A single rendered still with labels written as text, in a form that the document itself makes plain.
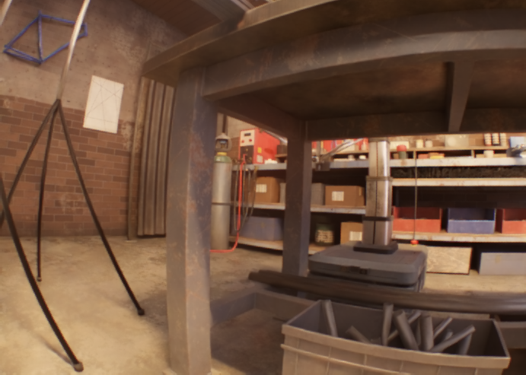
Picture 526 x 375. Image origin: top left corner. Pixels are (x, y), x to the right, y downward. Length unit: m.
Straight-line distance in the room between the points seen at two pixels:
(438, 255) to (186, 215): 1.84
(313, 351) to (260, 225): 2.09
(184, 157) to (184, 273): 0.27
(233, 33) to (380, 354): 0.69
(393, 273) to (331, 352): 0.64
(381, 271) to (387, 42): 0.92
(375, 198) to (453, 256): 0.94
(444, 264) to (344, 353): 1.65
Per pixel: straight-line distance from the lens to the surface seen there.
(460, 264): 2.19
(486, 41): 0.51
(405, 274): 1.19
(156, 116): 3.19
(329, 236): 2.44
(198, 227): 0.67
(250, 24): 0.56
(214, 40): 0.61
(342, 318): 0.79
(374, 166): 1.48
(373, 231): 1.46
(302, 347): 0.65
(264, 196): 2.57
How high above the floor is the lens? 0.52
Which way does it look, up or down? 4 degrees up
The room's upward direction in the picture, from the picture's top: 2 degrees clockwise
